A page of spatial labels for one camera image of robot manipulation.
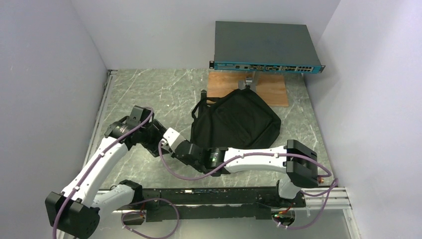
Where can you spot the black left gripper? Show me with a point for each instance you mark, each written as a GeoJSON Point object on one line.
{"type": "Point", "coordinates": [155, 148]}

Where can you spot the teal network switch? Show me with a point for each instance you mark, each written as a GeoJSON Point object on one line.
{"type": "Point", "coordinates": [264, 47]}

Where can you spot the grey metal stand bracket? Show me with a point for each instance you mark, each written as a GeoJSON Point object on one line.
{"type": "Point", "coordinates": [250, 82]}

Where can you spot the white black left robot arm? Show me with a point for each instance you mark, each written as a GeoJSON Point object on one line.
{"type": "Point", "coordinates": [78, 209]}

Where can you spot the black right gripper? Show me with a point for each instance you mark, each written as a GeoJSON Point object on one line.
{"type": "Point", "coordinates": [173, 155]}

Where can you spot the aluminium frame rail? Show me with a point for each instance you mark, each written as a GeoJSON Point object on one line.
{"type": "Point", "coordinates": [76, 98]}

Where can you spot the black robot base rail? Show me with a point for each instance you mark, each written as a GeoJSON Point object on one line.
{"type": "Point", "coordinates": [213, 203]}

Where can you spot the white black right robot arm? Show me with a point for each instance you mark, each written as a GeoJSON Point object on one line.
{"type": "Point", "coordinates": [294, 160]}

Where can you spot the black student backpack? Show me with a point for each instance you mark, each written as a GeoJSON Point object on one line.
{"type": "Point", "coordinates": [240, 120]}

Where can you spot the wooden base board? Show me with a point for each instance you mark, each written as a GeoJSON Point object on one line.
{"type": "Point", "coordinates": [270, 87]}

